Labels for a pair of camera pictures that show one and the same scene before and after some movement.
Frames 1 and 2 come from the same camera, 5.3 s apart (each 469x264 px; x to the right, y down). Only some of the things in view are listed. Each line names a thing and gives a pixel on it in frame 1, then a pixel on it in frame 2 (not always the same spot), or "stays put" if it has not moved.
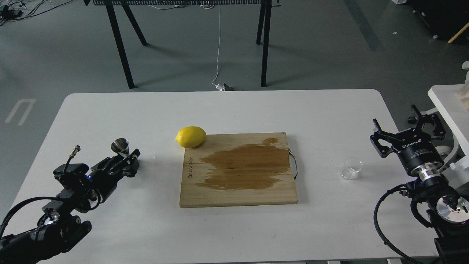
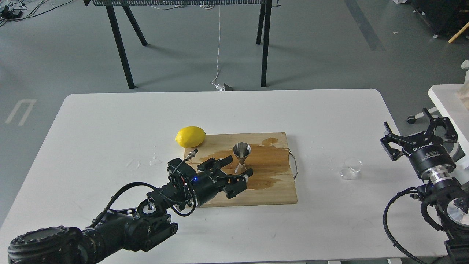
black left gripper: x=102 y=183 -> x=205 y=186
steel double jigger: x=121 y=146 -> x=242 y=150
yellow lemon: x=190 y=136 stays put
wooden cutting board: x=238 y=169 stays put
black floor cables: x=12 y=11 stays put
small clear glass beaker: x=351 y=168 stays put
